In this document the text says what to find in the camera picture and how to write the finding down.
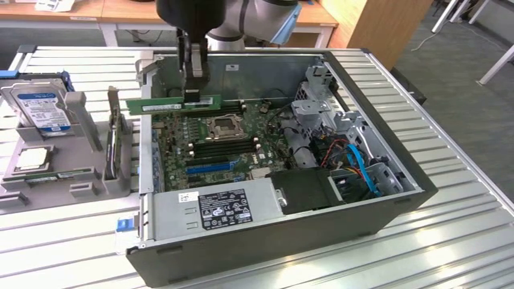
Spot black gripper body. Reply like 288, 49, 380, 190
155, 0, 225, 45

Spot green RAM stick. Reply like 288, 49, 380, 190
125, 95, 223, 116
2, 169, 92, 184

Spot metal CPU socket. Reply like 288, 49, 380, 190
203, 114, 251, 143

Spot black expansion slot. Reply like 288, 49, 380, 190
184, 155, 231, 167

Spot blue disk caddy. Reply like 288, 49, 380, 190
0, 69, 77, 93

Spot metal optical drive cage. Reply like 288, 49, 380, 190
291, 64, 351, 142

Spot green motherboard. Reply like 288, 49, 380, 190
151, 101, 299, 193

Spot blue expansion slot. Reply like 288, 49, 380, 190
184, 162, 232, 175

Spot white papers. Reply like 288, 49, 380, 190
33, 0, 77, 13

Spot grey parts rack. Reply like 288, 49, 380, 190
0, 91, 141, 212

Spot hard disk blue label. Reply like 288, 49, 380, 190
0, 78, 76, 138

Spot black fan shroud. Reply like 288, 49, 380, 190
271, 167, 344, 216

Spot wooden cabinet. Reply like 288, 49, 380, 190
346, 0, 435, 69

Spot grey power supply unit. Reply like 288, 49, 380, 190
151, 176, 284, 242

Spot silver CPU chip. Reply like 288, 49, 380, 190
13, 146, 56, 175

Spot metal disk bay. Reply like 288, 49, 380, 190
327, 110, 416, 199

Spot black open PC case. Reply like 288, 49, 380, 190
125, 48, 439, 288

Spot white table leg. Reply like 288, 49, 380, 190
476, 45, 514, 85

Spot wooden desk white frame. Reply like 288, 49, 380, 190
0, 0, 340, 49

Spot black looped wire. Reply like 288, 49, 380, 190
263, 88, 300, 147

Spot red and black wire bundle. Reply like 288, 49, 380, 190
319, 137, 351, 168

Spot blue flat wire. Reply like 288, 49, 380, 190
346, 143, 380, 198

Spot white floor cable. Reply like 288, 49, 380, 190
410, 17, 479, 52

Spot white table frame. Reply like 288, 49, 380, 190
430, 0, 514, 34

